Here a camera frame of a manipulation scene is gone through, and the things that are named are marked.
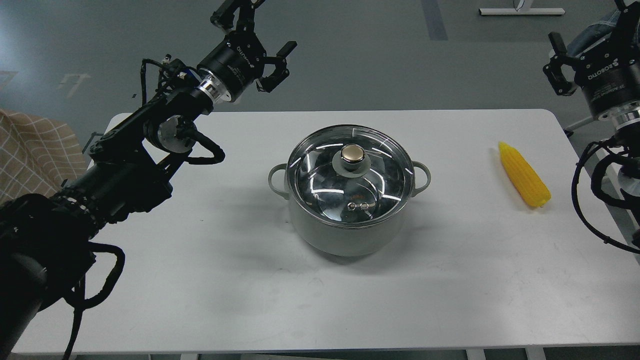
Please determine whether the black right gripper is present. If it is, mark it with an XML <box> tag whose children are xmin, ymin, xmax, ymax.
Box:
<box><xmin>542</xmin><ymin>0</ymin><xmax>640</xmax><ymax>120</ymax></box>

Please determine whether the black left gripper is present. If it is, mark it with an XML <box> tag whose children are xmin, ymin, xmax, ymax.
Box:
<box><xmin>197</xmin><ymin>0</ymin><xmax>298</xmax><ymax>98</ymax></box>

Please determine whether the yellow corn cob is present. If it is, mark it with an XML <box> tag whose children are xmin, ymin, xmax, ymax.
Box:
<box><xmin>498</xmin><ymin>141</ymin><xmax>552</xmax><ymax>208</ymax></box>

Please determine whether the glass pot lid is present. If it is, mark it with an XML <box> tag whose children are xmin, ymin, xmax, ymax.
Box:
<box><xmin>285</xmin><ymin>124</ymin><xmax>426</xmax><ymax>228</ymax></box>

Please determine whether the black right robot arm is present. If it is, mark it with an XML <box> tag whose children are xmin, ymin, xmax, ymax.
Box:
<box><xmin>542</xmin><ymin>0</ymin><xmax>640</xmax><ymax>255</ymax></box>

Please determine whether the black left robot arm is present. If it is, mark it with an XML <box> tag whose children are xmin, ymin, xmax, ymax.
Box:
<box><xmin>1</xmin><ymin>0</ymin><xmax>297</xmax><ymax>360</ymax></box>

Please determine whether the grey-green cooking pot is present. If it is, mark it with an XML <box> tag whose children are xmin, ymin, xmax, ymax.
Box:
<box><xmin>267</xmin><ymin>159</ymin><xmax>433</xmax><ymax>257</ymax></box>

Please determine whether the blue denim clothing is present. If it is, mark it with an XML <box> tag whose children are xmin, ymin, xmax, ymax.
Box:
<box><xmin>566</xmin><ymin>10</ymin><xmax>621</xmax><ymax>58</ymax></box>

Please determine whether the white desk base bar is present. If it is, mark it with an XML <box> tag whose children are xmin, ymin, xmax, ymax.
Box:
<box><xmin>478</xmin><ymin>0</ymin><xmax>566</xmax><ymax>16</ymax></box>

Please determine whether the beige checkered cloth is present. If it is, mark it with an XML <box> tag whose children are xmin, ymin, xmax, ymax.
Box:
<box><xmin>0</xmin><ymin>109</ymin><xmax>88</xmax><ymax>204</ymax></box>

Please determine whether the white table leg frame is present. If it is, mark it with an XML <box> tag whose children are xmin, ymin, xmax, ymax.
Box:
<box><xmin>563</xmin><ymin>115</ymin><xmax>609</xmax><ymax>138</ymax></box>

